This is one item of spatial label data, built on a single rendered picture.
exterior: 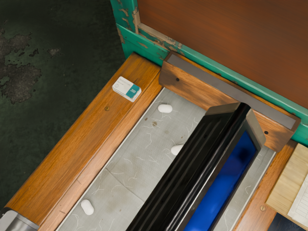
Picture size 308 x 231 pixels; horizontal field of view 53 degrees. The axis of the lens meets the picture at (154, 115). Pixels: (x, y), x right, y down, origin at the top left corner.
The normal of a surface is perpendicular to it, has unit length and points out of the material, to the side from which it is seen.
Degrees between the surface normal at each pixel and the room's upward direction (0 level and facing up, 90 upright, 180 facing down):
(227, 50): 89
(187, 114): 0
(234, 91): 0
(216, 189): 58
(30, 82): 0
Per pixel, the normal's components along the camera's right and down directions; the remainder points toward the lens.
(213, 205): 0.65, 0.22
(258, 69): -0.57, 0.77
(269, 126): -0.54, 0.54
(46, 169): -0.07, -0.39
